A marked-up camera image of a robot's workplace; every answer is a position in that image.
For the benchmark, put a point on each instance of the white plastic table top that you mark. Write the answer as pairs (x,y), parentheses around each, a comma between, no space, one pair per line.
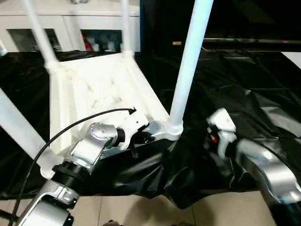
(99,84)

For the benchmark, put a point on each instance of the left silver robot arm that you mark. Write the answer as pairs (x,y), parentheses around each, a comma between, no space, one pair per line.
(80,155)

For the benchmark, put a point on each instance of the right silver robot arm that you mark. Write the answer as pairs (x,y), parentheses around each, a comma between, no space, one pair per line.
(268,169)

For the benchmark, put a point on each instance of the black plastic mat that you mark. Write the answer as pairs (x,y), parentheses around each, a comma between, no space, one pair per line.
(244,108)

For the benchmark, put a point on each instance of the white board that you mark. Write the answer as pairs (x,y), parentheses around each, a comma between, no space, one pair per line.
(294,59)

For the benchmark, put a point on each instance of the white glass-door cabinet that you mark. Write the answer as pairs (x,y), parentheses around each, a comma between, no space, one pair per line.
(70,21)

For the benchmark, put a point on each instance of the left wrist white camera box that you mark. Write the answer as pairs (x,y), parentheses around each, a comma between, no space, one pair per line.
(134,123)

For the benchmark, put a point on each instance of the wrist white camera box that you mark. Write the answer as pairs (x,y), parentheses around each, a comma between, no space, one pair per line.
(222,125)
(134,123)

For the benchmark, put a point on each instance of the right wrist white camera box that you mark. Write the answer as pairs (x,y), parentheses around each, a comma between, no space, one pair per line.
(222,125)

